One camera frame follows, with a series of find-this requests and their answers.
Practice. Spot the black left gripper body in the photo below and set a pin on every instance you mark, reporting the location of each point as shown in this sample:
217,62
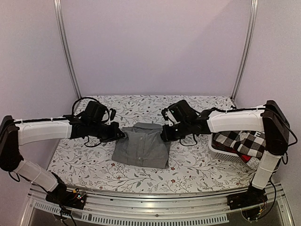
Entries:
104,134

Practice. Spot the floral patterned table cloth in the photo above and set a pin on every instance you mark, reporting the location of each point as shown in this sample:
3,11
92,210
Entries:
88,163

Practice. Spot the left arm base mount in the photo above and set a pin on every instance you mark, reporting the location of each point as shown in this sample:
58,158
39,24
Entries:
74,199

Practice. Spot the aluminium frame post left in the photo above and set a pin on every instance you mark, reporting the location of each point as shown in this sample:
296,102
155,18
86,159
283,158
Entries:
65,47

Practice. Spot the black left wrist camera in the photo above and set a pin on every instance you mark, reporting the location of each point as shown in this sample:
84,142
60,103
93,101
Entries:
97,113

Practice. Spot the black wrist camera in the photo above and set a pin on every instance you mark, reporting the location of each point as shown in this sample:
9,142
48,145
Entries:
179,112
97,113

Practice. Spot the aluminium frame post right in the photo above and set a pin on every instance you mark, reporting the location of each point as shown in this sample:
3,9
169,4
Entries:
246,48

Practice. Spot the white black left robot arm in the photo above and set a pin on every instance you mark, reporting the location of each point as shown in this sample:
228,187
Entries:
15,133

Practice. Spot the aluminium front rail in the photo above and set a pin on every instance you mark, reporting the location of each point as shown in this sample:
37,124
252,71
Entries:
105,208

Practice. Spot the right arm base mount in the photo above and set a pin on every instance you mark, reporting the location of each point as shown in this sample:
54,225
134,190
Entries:
252,196

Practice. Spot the grey long sleeve shirt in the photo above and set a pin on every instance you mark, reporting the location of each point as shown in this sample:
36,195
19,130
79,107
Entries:
142,146

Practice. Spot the white plastic laundry basket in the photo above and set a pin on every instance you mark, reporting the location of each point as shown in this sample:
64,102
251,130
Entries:
222,155

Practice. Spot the black white checkered shirt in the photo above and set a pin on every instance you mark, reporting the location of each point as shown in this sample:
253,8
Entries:
250,143

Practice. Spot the red black plaid shirt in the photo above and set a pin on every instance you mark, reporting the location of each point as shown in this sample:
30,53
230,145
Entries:
247,160

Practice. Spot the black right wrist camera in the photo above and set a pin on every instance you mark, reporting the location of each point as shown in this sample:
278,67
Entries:
179,112

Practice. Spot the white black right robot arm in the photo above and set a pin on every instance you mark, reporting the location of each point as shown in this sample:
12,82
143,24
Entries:
267,118

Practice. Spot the aluminium frame post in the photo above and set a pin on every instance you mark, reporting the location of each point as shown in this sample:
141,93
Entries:
246,48
65,47

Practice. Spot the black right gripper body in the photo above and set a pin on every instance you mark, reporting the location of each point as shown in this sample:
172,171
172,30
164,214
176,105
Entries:
183,130

